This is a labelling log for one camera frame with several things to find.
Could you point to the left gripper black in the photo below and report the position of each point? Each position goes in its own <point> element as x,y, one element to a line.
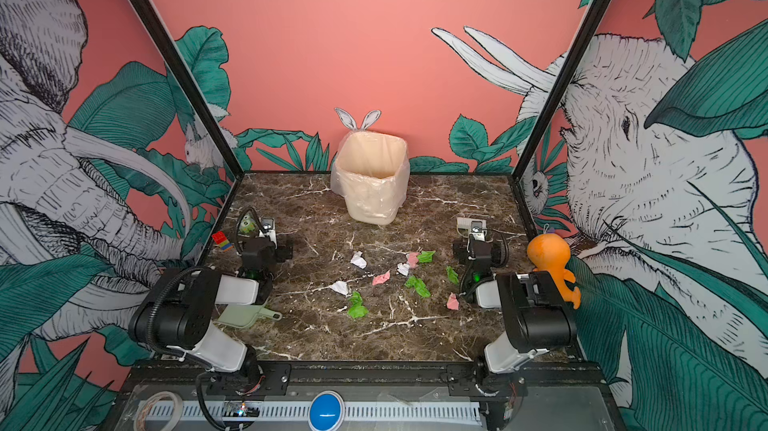
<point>257,248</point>

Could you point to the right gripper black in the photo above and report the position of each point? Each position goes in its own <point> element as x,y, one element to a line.
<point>477,249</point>

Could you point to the light green dustpan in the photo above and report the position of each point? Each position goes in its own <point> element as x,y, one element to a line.
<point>245,316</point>

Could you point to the beige trash bin with liner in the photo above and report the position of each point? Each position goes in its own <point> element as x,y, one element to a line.
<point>371,172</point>

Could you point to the light green hand brush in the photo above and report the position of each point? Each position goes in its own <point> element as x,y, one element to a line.
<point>467,225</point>

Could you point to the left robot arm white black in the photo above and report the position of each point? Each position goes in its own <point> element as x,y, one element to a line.
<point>175,317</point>

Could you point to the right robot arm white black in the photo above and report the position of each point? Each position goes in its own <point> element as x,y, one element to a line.
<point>536,307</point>

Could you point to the small green frog toy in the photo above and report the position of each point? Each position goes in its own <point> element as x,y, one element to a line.
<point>247,225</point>

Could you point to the green paper scrap right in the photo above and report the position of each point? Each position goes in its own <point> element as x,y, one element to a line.
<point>452,275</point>

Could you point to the green paper scrap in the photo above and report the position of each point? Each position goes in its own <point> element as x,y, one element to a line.
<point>356,308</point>
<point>425,257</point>
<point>452,275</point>
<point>418,285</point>

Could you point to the red blue toy block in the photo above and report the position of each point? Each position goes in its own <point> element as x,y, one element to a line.
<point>221,240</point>

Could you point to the green paper scrap upper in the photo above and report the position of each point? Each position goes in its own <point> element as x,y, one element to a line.
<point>425,257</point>

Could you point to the pink paper scrap lower right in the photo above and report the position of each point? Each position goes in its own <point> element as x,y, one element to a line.
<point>452,302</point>

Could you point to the pink paper scrap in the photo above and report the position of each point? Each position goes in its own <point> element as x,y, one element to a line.
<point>381,279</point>
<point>412,260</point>
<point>452,302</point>

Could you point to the orange plush toy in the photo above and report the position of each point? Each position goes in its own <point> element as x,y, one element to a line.
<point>551,253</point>

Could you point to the green paper scrap centre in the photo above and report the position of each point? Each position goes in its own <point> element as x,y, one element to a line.
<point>418,285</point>

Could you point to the pink paper scrap upper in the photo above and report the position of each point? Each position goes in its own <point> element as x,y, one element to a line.
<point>412,260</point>

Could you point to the small white paper scrap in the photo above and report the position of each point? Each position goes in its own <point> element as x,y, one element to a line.
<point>403,269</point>

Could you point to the white paper scrap lower left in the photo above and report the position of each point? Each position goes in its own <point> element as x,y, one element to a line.
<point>340,287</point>

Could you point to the white paper scrap upper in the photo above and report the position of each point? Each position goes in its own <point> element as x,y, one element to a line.
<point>358,260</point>

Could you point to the pink paper scrap middle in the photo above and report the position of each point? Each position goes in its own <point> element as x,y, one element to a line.
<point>381,279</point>

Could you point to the green paper scrap lower left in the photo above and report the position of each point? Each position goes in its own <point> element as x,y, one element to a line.
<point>356,308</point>

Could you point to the blue round button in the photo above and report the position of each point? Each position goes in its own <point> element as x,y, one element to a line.
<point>327,412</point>

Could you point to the coiled clear tube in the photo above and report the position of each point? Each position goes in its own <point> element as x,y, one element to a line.
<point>169,402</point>

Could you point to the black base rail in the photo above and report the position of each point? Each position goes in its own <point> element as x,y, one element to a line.
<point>461,379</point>

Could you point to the white slotted cable duct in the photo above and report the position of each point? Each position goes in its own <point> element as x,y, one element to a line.
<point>459,413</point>

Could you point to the right black frame post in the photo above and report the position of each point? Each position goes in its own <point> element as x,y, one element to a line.
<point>594,14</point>

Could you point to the black frame post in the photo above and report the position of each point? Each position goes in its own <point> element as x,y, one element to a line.
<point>594,14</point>
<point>158,31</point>

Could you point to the left black frame post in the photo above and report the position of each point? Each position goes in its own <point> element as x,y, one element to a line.
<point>158,31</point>

